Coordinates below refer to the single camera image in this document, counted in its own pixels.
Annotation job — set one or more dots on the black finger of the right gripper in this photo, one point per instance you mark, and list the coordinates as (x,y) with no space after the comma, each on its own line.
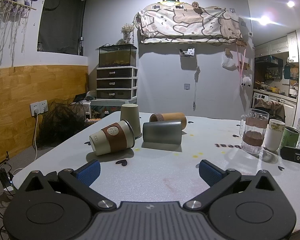
(290,154)

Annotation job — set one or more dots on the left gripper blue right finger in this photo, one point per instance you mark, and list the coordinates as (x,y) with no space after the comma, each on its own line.
(220,184)

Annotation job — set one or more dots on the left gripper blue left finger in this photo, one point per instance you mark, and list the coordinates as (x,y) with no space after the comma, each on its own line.
(76,191)

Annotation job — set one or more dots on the beige cup brown leather sleeve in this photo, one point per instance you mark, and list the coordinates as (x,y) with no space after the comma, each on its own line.
(113,138)

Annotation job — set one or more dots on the green cup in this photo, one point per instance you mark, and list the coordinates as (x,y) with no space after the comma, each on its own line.
(290,137)

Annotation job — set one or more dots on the white floral paper cup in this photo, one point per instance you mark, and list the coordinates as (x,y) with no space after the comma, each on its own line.
(274,134)

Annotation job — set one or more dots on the dark grey lying cup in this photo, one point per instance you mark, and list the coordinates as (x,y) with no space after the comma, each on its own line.
(162,132)

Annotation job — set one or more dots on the brown bamboo lying cup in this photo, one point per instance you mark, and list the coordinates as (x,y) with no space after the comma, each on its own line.
(169,117)

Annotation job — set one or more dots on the beige upside-down cup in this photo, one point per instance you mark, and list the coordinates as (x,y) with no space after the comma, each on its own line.
(130,113)

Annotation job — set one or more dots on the clear glass mug brown bands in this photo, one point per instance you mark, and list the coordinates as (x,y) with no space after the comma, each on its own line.
(252,130)

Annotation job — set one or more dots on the white drawer unit dark drawers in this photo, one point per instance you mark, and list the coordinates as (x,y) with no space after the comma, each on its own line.
(116,83)

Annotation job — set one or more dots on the fish tank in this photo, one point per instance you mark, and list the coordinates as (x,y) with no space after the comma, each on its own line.
(117,55)

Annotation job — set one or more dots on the dried flower vase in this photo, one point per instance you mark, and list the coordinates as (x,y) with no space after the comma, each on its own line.
(128,33)

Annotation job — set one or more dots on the white wall power outlet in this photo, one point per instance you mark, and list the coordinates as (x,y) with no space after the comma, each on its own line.
(38,108)

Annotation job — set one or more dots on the patterned blanket on wall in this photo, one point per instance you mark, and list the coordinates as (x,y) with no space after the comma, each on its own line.
(187,23)

